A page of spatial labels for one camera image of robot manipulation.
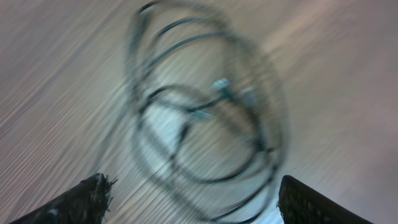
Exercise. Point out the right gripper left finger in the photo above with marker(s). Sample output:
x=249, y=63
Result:
x=85, y=203

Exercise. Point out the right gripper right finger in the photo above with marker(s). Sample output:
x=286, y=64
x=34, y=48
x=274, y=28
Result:
x=300, y=204

